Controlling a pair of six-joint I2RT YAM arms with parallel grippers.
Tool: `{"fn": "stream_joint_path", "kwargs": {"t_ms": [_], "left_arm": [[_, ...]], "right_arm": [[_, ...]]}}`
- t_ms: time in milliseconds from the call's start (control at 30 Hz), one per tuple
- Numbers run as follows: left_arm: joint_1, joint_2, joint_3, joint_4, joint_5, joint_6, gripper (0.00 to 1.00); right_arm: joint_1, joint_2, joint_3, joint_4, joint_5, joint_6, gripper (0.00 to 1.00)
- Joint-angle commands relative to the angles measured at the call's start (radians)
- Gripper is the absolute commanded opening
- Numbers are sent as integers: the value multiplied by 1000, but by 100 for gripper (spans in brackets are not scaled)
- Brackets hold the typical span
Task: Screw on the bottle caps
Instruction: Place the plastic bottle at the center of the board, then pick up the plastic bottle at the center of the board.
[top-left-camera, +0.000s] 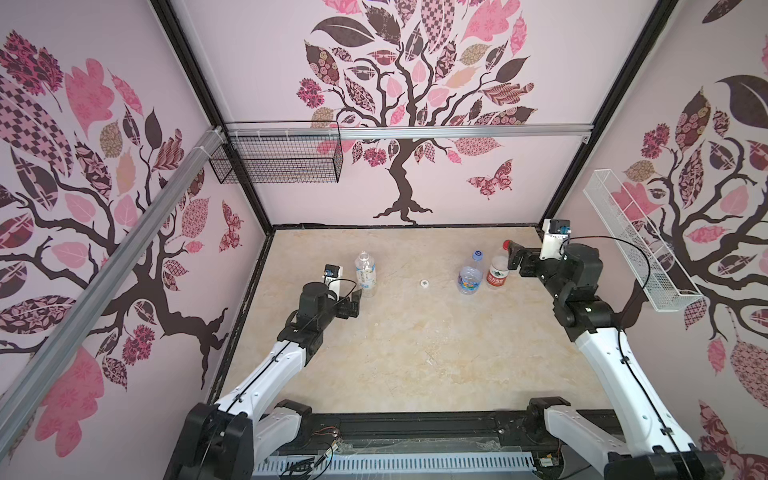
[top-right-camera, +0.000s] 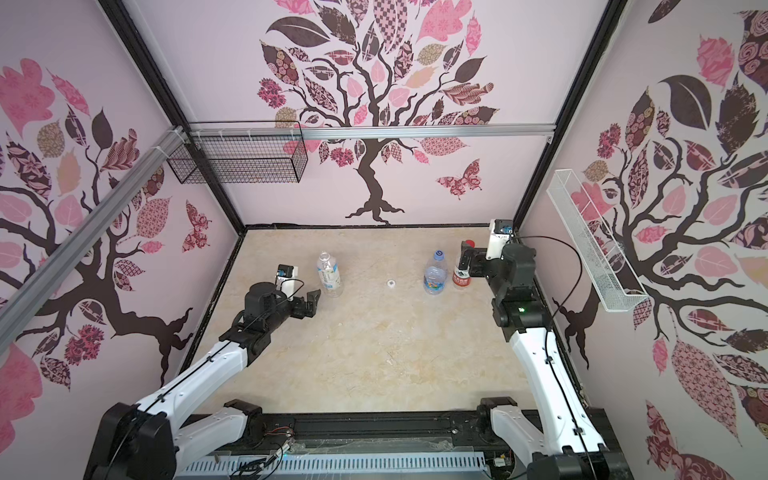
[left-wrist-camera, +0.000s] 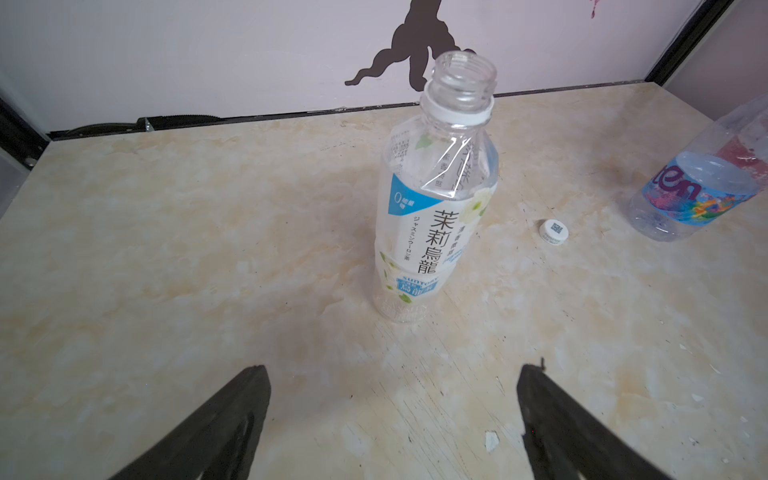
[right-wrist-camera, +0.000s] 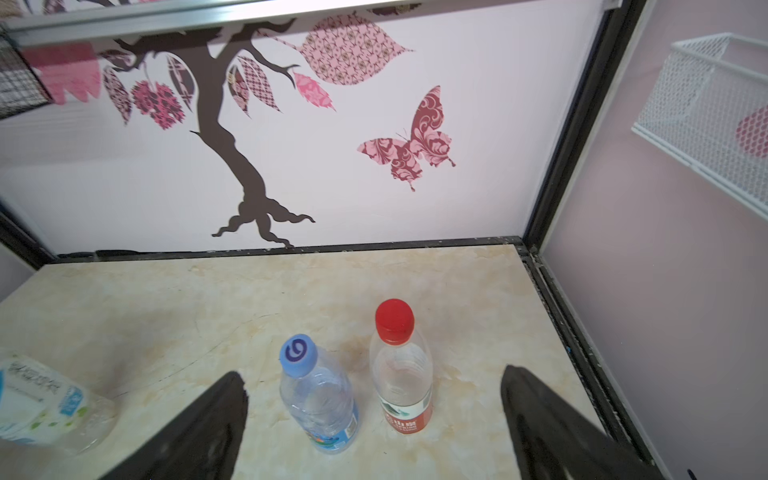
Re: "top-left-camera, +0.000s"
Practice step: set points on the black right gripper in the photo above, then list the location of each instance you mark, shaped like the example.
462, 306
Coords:
523, 260

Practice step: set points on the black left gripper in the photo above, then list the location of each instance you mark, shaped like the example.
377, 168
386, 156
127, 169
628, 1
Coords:
344, 311

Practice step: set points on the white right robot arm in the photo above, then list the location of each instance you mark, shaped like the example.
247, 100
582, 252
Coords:
594, 328

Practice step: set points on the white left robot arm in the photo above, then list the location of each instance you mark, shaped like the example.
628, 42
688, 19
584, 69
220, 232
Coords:
228, 438

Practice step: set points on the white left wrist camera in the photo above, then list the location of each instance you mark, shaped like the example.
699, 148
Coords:
332, 279

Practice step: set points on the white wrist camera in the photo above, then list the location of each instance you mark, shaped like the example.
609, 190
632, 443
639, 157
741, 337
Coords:
332, 279
555, 233

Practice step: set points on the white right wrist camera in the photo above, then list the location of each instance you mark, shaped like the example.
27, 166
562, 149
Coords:
555, 233

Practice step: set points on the white wire shelf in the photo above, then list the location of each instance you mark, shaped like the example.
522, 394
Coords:
666, 284

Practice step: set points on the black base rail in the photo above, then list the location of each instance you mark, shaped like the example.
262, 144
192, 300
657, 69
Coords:
444, 429

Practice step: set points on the black wire basket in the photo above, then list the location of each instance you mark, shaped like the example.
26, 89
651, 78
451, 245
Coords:
279, 152

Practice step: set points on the white slotted cable duct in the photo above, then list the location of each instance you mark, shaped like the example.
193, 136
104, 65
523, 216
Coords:
426, 463

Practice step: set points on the aluminium rail back wall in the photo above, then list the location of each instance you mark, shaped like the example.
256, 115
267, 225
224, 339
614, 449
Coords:
408, 131

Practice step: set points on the aluminium rail wall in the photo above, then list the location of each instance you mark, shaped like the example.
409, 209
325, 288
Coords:
408, 131
24, 396

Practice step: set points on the aluminium rail left wall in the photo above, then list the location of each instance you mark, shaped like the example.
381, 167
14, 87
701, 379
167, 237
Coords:
24, 396

